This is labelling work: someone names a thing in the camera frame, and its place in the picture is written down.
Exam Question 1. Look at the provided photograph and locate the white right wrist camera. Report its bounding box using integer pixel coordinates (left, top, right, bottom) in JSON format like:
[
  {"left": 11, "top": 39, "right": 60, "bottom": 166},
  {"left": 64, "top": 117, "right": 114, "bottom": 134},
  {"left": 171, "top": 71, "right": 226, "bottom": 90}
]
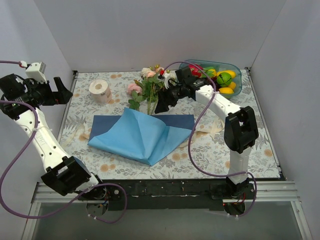
[{"left": 158, "top": 72, "right": 171, "bottom": 89}]

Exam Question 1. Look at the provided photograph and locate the yellow lemon right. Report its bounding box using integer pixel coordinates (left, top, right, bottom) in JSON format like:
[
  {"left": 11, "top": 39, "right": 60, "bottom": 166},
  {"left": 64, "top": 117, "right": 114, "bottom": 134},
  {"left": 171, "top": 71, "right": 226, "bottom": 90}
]
[{"left": 228, "top": 81, "right": 237, "bottom": 91}]

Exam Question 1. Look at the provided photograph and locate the wrapped toilet paper roll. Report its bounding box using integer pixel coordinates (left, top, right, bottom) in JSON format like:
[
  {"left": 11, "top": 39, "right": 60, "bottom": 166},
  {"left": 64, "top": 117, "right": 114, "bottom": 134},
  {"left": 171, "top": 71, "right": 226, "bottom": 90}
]
[{"left": 89, "top": 79, "right": 112, "bottom": 105}]

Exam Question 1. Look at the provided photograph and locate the aluminium frame rail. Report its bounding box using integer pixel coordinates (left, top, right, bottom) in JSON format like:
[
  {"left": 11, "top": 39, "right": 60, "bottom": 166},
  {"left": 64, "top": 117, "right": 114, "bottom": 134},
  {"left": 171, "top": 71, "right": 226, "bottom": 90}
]
[{"left": 31, "top": 181, "right": 301, "bottom": 203}]

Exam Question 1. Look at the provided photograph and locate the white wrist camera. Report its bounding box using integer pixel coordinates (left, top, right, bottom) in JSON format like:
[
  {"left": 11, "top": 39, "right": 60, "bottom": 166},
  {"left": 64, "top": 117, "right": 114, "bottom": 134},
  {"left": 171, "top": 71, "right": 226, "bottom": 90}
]
[
  {"left": 25, "top": 61, "right": 48, "bottom": 84},
  {"left": 158, "top": 72, "right": 171, "bottom": 89}
]

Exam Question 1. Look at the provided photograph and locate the green lime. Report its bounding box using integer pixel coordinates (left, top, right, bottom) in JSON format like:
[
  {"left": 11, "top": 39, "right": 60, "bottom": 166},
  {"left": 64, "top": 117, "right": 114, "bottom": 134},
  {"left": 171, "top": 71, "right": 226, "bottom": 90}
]
[{"left": 216, "top": 72, "right": 233, "bottom": 87}]

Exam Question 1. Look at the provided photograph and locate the cream fabric ribbon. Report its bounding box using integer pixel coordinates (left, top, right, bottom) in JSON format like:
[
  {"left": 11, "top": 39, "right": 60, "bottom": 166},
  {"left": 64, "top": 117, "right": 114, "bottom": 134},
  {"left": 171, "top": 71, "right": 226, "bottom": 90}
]
[{"left": 61, "top": 115, "right": 225, "bottom": 148}]

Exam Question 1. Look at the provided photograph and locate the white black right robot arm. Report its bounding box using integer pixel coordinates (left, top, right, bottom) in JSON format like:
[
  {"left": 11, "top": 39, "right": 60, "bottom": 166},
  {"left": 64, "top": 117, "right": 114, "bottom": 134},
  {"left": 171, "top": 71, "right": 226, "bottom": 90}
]
[{"left": 155, "top": 66, "right": 259, "bottom": 199}]

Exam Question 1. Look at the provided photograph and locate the yellow lemon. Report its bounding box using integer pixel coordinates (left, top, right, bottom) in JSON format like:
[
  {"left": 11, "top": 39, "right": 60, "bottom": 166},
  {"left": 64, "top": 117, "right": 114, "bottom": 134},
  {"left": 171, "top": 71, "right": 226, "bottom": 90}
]
[
  {"left": 216, "top": 70, "right": 237, "bottom": 79},
  {"left": 228, "top": 81, "right": 237, "bottom": 91},
  {"left": 219, "top": 87, "right": 234, "bottom": 95}
]

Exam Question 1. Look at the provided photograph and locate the yellow lemon top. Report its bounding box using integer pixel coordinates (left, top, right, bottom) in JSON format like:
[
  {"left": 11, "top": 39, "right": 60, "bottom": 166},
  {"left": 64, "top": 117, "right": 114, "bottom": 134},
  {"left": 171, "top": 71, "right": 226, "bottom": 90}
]
[{"left": 216, "top": 70, "right": 237, "bottom": 79}]

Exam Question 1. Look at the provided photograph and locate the yellow lemon front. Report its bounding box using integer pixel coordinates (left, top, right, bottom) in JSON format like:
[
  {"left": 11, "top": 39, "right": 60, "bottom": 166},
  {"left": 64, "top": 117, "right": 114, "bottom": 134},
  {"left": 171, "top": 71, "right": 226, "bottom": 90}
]
[{"left": 219, "top": 87, "right": 234, "bottom": 95}]

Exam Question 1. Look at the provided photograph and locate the pink dragon fruit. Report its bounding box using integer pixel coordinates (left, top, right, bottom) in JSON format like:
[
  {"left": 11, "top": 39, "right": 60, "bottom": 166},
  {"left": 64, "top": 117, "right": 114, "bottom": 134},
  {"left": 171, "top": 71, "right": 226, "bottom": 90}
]
[{"left": 188, "top": 64, "right": 203, "bottom": 78}]

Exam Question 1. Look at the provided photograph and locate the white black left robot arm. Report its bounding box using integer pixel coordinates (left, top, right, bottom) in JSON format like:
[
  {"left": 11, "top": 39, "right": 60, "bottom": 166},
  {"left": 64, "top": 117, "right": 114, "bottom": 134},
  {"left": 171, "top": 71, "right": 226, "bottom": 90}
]
[{"left": 0, "top": 73, "right": 107, "bottom": 200}]

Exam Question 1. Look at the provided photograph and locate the pink flower bouquet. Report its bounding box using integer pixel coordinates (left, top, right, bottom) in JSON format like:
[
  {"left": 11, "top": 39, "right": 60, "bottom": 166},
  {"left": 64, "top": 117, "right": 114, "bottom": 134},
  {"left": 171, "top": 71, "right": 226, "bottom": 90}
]
[{"left": 127, "top": 64, "right": 177, "bottom": 115}]

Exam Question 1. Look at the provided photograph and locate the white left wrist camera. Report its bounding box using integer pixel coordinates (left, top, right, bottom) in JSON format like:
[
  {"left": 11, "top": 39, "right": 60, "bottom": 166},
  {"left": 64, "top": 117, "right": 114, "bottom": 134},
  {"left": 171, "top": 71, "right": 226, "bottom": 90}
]
[{"left": 25, "top": 61, "right": 48, "bottom": 84}]

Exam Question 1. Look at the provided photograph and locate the teal plastic fruit basket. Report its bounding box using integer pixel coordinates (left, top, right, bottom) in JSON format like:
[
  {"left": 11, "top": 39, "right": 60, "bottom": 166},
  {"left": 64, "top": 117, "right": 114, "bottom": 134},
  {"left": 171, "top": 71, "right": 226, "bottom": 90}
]
[{"left": 179, "top": 59, "right": 242, "bottom": 99}]

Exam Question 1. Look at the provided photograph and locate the floral patterned tablecloth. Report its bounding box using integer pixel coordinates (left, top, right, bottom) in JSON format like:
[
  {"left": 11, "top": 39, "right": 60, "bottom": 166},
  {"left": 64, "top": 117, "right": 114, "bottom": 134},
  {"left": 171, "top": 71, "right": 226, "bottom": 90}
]
[{"left": 46, "top": 70, "right": 281, "bottom": 180}]

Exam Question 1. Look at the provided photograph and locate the blue wrapping paper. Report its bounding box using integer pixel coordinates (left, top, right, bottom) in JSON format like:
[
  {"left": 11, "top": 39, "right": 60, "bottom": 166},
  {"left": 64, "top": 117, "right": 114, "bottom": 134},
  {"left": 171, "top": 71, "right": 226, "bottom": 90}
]
[{"left": 88, "top": 108, "right": 195, "bottom": 166}]

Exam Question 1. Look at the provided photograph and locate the dark purple grapes bunch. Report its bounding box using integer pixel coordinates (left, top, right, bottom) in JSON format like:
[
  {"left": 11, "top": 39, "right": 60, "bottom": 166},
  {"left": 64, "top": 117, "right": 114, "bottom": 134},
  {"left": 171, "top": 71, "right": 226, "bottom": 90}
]
[{"left": 210, "top": 76, "right": 221, "bottom": 92}]

